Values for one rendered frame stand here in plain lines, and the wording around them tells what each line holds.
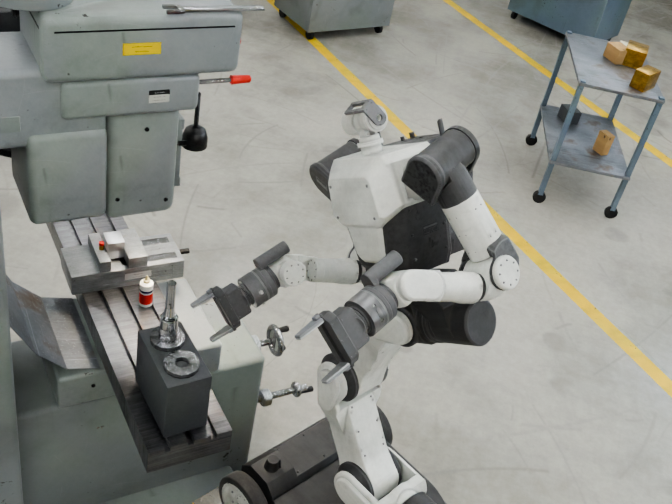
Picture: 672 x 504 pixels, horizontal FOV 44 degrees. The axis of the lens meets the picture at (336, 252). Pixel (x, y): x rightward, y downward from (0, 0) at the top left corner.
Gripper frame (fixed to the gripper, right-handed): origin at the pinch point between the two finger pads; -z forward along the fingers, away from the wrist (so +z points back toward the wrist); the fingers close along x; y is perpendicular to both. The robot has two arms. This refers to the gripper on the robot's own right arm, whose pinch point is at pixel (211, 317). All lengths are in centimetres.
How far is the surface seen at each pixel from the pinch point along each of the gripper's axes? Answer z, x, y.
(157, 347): -14.6, -1.9, -7.1
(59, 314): -29, 2, -60
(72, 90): -2, 64, -4
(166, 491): -31, -74, -66
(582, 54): 313, -74, -198
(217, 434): -13.5, -29.6, -1.2
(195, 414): -15.6, -21.1, -1.5
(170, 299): -6.3, 9.0, -2.4
